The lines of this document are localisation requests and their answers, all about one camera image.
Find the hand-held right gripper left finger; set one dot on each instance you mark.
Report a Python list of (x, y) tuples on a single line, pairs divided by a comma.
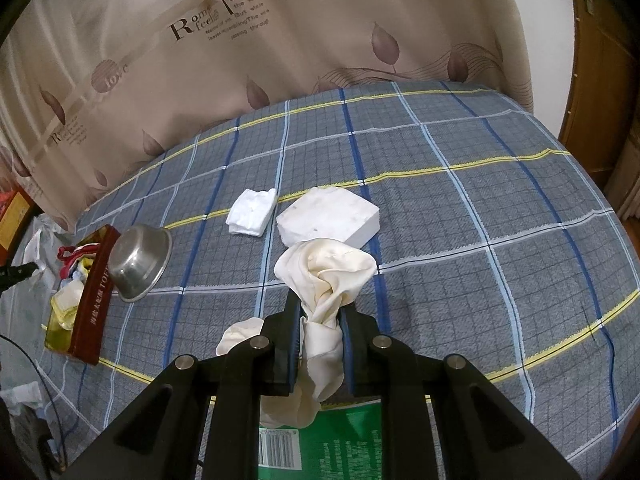
[(295, 340)]

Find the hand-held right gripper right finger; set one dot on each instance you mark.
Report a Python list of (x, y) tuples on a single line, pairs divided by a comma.
[(350, 355)]

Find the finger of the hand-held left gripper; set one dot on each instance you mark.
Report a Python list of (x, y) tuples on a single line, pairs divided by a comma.
[(20, 273)]

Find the red cloth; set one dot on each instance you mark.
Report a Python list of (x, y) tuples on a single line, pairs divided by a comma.
[(67, 251)]

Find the pale yellow cloth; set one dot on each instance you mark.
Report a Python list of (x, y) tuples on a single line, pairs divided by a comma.
[(65, 310)]

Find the light blue cloth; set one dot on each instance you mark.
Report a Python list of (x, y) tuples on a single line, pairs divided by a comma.
[(80, 271)]

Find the cream satin cloth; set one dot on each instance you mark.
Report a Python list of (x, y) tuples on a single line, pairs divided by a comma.
[(325, 280)]

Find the gold tin box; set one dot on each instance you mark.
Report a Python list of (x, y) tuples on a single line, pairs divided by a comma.
[(92, 310)]

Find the white square soft pad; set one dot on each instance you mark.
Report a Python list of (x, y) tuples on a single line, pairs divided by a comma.
[(325, 215)]

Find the white cloth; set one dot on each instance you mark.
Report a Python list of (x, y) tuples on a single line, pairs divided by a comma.
[(250, 212)]

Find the orange box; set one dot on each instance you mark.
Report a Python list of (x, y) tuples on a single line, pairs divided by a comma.
[(15, 215)]

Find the green packet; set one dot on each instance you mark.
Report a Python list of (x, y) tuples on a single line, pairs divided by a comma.
[(325, 450)]

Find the stainless steel bowl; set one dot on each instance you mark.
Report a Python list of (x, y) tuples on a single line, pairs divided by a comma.
[(135, 260)]

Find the white crumpled paper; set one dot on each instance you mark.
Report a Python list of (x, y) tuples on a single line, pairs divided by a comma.
[(25, 395)]

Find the grey plaid bed sheet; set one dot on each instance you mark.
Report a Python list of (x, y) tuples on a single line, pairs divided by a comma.
[(500, 235)]

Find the beige leaf print curtain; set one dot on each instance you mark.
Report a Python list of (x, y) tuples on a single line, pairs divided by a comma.
[(250, 60)]

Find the wooden door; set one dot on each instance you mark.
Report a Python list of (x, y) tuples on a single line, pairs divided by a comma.
[(600, 85)]

